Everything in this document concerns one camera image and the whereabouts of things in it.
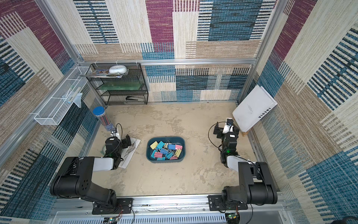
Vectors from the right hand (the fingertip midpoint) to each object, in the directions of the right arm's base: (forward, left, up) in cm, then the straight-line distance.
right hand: (227, 122), depth 87 cm
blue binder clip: (-9, +35, -13) cm, 39 cm away
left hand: (-3, +69, -10) cm, 70 cm away
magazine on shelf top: (+27, +77, +18) cm, 84 cm away
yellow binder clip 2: (-12, +30, -12) cm, 35 cm away
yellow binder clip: (-8, +46, -12) cm, 49 cm away
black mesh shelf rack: (+36, +81, -11) cm, 89 cm away
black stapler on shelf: (+29, +66, -5) cm, 73 cm away
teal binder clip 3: (-16, +41, -15) cm, 47 cm away
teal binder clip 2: (-15, +36, -14) cm, 41 cm away
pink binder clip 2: (-14, +43, -14) cm, 48 cm away
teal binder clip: (-8, +42, -12) cm, 44 cm away
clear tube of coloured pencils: (+28, +97, -15) cm, 102 cm away
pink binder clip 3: (-16, +34, -15) cm, 40 cm away
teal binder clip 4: (-14, +47, -14) cm, 51 cm away
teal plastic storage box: (-11, +40, -13) cm, 43 cm away
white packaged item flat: (-12, +63, -15) cm, 66 cm away
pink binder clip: (-9, +31, -15) cm, 35 cm away
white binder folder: (+6, -17, +7) cm, 19 cm away
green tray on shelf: (+24, +68, +11) cm, 73 cm away
